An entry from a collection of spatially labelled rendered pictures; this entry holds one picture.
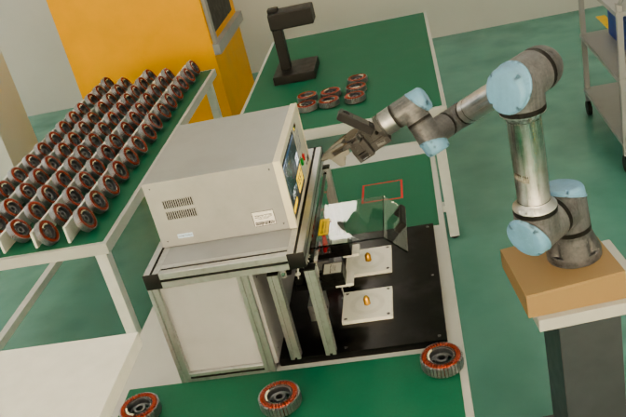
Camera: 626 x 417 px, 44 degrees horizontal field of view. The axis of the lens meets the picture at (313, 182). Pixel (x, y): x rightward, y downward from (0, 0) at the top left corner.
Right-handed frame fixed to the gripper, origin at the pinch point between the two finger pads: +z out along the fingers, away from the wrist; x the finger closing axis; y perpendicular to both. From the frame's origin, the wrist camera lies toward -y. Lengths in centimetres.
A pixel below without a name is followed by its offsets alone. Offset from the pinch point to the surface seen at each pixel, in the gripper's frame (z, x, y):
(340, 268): 10.7, -21.5, 24.4
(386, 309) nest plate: 6.7, -25.0, 41.6
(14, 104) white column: 266, 309, -69
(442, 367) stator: -7, -54, 47
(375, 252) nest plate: 9.7, 7.4, 40.3
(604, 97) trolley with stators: -82, 250, 150
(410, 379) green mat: 3, -53, 47
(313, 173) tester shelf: 7.8, 4.6, 4.4
